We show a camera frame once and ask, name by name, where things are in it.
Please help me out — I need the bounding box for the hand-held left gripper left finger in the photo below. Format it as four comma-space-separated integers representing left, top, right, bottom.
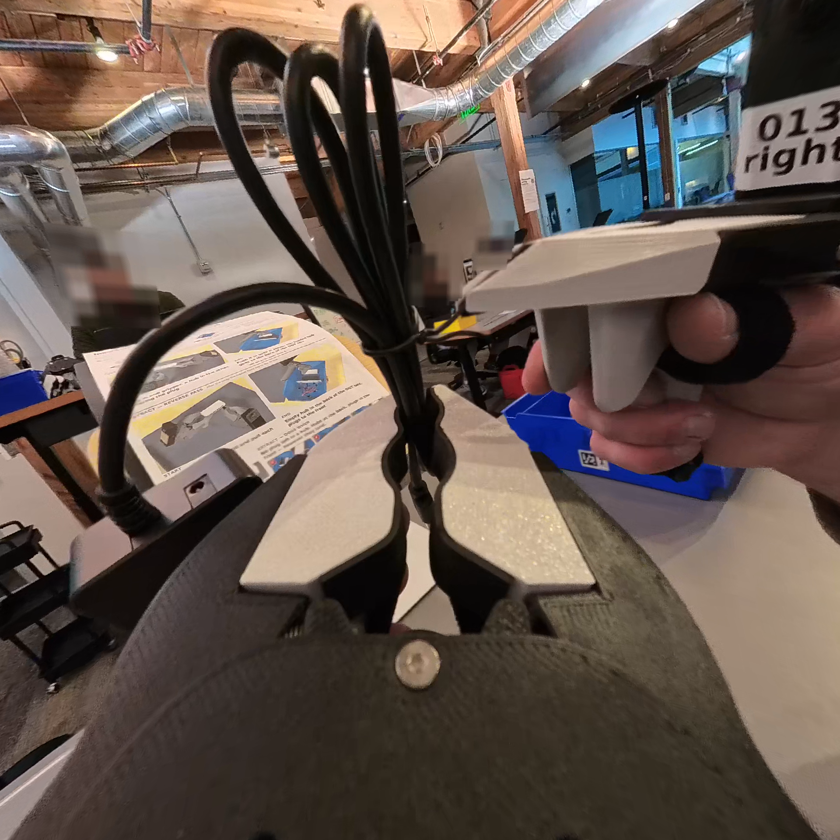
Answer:
238, 403, 411, 634

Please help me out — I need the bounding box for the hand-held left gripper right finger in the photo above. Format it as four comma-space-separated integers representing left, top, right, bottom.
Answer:
428, 384, 598, 634

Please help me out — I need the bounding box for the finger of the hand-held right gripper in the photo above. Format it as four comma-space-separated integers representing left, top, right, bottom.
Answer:
462, 215, 807, 315

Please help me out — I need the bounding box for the black hub cable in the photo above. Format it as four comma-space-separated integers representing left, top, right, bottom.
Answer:
97, 3, 442, 526

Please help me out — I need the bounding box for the black multi-port usb hub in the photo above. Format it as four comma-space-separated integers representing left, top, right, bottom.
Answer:
69, 449, 265, 632

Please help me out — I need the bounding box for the person's right hand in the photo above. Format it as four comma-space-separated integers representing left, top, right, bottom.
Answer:
521, 285, 840, 526

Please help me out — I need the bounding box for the long grey-top desk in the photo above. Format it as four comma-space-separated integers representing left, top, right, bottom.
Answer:
425, 308, 540, 403

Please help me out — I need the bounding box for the blue plastic bin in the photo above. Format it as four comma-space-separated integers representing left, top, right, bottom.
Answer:
0, 369, 50, 417
500, 390, 744, 501

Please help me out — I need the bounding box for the printed instruction sheet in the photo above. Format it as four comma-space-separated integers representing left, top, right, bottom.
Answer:
82, 311, 395, 485

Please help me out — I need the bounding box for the black wheeled bin rack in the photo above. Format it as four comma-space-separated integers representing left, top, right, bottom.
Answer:
0, 520, 119, 693

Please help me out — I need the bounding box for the cluster of silver pipes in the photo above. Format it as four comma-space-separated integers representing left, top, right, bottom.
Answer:
0, 125, 88, 227

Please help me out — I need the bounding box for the grey sprinkler pipe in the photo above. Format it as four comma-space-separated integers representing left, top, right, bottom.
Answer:
0, 39, 132, 55

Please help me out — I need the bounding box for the silver spiral air duct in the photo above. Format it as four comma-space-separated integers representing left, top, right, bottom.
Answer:
394, 0, 595, 127
59, 87, 284, 166

